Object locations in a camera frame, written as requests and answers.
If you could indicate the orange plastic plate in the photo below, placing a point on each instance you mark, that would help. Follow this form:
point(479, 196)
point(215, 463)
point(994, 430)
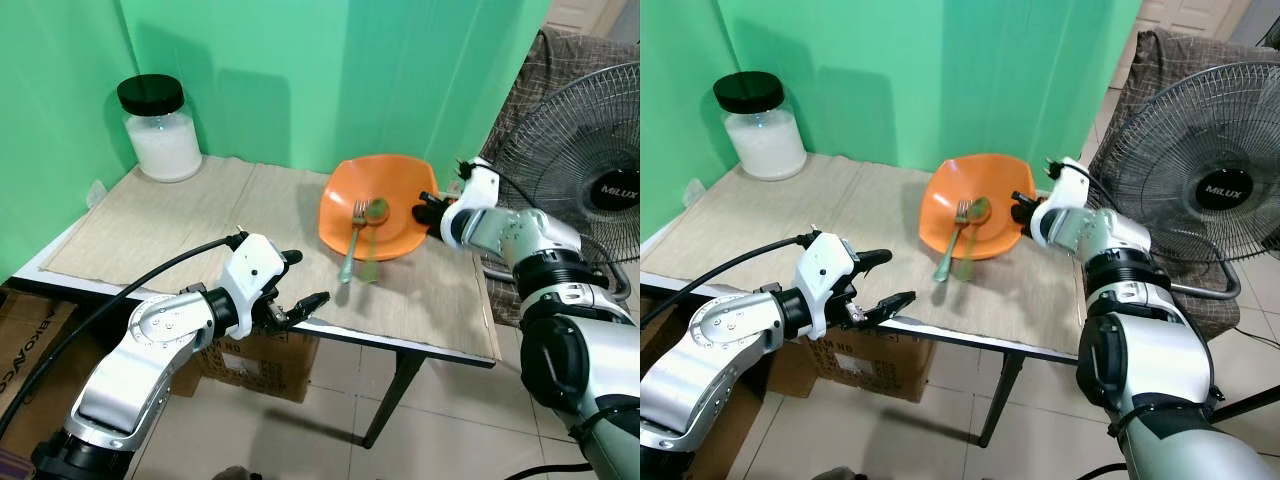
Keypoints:
point(1000, 225)
point(395, 230)

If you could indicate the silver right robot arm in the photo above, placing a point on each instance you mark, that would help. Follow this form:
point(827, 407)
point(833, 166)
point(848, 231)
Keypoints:
point(520, 235)
point(1120, 235)

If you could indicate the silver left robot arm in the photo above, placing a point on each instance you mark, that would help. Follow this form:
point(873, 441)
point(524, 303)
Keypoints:
point(150, 340)
point(700, 350)

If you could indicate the green plastic spoon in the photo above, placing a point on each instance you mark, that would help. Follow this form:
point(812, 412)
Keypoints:
point(377, 209)
point(978, 208)

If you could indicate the small brown cardboard box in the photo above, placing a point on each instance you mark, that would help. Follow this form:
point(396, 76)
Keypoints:
point(850, 365)
point(260, 365)

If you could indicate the green plastic fork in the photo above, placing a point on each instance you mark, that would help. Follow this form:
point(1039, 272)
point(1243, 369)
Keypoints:
point(350, 250)
point(948, 255)

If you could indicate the beige woven table mat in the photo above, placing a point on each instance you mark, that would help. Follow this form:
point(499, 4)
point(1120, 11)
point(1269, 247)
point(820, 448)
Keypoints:
point(860, 200)
point(200, 210)

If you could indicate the white table with black legs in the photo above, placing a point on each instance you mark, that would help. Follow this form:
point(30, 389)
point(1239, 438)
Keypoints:
point(390, 395)
point(1003, 400)

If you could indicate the glass jar with black lid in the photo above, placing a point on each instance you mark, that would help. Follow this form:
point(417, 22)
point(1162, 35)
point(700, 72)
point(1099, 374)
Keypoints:
point(160, 145)
point(765, 145)

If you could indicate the green backdrop sheet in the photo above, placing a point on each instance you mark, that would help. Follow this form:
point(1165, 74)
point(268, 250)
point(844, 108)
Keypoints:
point(900, 70)
point(300, 80)

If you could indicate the black standing fan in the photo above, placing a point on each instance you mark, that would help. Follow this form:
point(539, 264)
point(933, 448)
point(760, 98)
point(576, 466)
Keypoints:
point(612, 190)
point(1222, 190)

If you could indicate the brown plaid cloth covered chair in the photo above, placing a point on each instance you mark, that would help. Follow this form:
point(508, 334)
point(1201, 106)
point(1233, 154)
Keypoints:
point(1165, 60)
point(555, 60)

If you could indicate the white door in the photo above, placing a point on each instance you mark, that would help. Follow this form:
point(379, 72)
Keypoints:
point(1190, 20)
point(575, 12)

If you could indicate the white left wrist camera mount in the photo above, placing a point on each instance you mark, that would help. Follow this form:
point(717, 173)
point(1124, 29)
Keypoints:
point(825, 270)
point(250, 270)

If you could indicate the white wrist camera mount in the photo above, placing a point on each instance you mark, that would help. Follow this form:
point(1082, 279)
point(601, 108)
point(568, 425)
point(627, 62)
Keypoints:
point(1072, 188)
point(825, 270)
point(250, 270)
point(482, 190)

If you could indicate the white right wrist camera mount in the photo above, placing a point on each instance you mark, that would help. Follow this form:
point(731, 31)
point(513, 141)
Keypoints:
point(1072, 188)
point(482, 190)

